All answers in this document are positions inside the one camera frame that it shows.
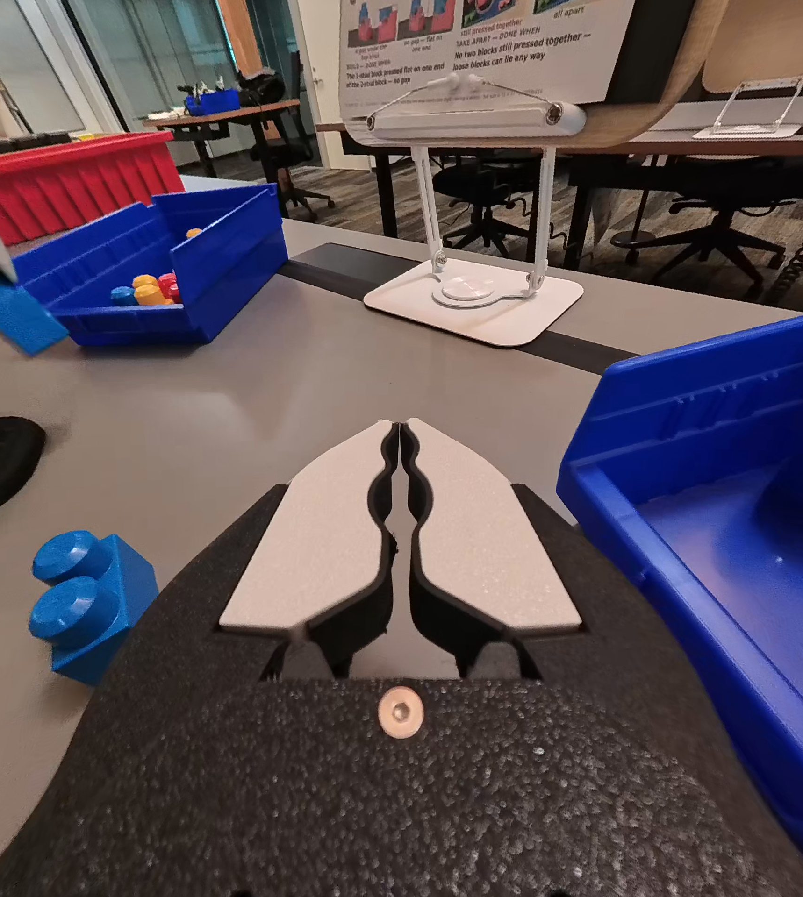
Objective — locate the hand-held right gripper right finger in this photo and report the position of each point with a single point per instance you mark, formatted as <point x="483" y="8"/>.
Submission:
<point x="492" y="553"/>

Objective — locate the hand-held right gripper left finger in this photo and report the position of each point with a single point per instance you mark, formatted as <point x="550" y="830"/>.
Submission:
<point x="303" y="553"/>

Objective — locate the blue single-stud toy block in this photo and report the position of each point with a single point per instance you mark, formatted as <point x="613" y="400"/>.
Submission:
<point x="19" y="319"/>

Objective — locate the pile of colourful toy blocks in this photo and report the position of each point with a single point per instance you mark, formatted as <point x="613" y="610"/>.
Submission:
<point x="149" y="291"/>

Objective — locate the blue two-stud toy block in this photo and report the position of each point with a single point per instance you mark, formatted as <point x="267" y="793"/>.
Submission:
<point x="103" y="610"/>

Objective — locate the blue plastic bin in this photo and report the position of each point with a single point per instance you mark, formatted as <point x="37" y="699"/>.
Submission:
<point x="724" y="595"/>
<point x="233" y="259"/>
<point x="212" y="103"/>

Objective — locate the row of black cases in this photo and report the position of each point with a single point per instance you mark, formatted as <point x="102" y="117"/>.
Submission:
<point x="9" y="144"/>

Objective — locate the red ribbed plastic bin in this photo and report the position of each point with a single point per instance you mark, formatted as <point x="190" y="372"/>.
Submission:
<point x="72" y="186"/>

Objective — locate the black bag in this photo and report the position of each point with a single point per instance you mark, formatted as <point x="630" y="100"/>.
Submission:
<point x="261" y="87"/>

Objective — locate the printed instruction sheet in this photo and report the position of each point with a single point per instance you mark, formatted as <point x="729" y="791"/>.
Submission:
<point x="478" y="63"/>

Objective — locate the small clear stand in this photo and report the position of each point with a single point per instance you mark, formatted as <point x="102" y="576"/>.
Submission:
<point x="748" y="130"/>

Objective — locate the small wooden display board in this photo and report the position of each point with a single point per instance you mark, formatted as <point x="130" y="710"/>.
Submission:
<point x="780" y="42"/>

